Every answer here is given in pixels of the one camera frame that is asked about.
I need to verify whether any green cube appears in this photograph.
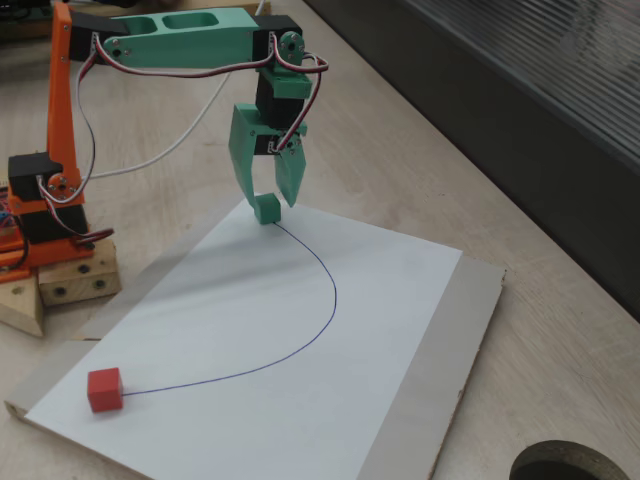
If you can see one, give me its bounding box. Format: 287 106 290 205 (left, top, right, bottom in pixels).
253 192 282 226

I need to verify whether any red cube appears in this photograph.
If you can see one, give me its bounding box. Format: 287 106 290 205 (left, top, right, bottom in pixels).
87 367 125 414

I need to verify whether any white paper sheet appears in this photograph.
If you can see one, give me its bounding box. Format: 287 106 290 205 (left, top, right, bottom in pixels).
23 191 464 480

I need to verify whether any wooden base block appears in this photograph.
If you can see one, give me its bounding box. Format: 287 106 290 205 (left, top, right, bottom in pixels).
37 242 123 307

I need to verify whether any ribbed glass desk partition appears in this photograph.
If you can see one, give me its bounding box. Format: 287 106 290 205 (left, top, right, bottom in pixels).
304 0 640 324

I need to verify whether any grey laminated wooden board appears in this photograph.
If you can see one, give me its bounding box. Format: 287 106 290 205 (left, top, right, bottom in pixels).
3 191 507 480

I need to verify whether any red controller circuit board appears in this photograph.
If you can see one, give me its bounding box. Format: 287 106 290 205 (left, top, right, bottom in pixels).
0 184 16 241

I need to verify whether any white usb cable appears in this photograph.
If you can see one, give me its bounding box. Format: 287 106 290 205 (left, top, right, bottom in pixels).
91 0 268 179

